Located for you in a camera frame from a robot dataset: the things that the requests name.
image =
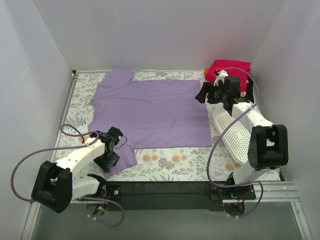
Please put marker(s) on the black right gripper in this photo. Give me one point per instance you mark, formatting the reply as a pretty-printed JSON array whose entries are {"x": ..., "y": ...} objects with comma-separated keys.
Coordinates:
[{"x": 210, "y": 93}]

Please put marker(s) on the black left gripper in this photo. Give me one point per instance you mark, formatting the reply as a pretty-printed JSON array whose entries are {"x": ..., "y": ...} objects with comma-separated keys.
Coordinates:
[{"x": 107, "y": 160}]

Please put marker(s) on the purple t shirt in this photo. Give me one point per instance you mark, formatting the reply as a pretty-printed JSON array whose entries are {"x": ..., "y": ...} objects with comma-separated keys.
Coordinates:
[{"x": 151, "y": 114}]

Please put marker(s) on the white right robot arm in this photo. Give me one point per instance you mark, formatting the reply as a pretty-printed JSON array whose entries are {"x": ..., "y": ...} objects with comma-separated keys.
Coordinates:
[{"x": 268, "y": 144}]

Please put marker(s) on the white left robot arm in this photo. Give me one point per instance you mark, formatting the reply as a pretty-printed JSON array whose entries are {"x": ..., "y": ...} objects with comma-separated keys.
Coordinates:
[{"x": 57, "y": 183}]

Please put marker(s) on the orange folded t shirt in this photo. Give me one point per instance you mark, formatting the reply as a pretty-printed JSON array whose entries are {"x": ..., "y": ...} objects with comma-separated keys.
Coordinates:
[{"x": 206, "y": 71}]

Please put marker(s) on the pink folded t shirt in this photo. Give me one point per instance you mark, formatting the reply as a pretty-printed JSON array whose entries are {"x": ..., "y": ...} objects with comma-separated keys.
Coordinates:
[{"x": 244, "y": 93}]

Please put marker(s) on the black folded t shirt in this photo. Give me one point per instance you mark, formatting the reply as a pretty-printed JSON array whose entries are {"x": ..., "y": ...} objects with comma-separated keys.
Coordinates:
[{"x": 250, "y": 89}]

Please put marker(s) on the magenta folded t shirt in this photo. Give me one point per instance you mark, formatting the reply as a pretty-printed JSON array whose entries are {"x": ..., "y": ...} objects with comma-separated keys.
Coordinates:
[{"x": 220, "y": 64}]

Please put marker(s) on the white perforated plastic basket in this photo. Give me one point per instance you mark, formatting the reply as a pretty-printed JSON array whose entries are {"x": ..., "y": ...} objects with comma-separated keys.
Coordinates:
[{"x": 236, "y": 139}]

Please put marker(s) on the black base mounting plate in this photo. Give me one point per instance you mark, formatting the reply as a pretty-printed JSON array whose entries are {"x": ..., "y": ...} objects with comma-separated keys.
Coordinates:
[{"x": 175, "y": 195}]

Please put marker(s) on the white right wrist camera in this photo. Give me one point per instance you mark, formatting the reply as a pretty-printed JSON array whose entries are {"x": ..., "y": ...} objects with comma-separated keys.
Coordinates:
[{"x": 220, "y": 77}]

